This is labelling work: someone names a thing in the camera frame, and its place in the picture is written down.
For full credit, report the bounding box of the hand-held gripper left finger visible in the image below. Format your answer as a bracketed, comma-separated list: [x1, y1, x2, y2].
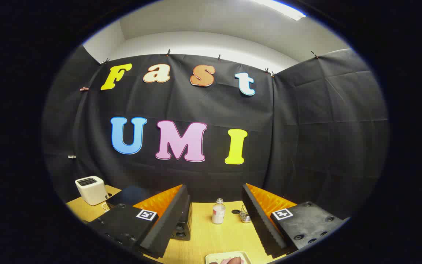
[88, 184, 192, 258]

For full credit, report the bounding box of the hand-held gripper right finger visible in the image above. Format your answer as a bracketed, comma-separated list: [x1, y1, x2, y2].
[242, 183, 350, 256]

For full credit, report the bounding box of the white rectangular plate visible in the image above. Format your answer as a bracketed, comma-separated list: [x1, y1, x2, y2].
[206, 251, 252, 264]

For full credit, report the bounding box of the black toaster oven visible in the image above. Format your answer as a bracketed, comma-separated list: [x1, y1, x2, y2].
[105, 185, 192, 241]

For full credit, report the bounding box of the white pop-up toaster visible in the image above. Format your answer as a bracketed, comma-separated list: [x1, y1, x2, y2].
[75, 176, 110, 206]

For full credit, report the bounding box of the clear bottle with white label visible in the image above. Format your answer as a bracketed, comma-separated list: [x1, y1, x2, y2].
[212, 198, 226, 224]

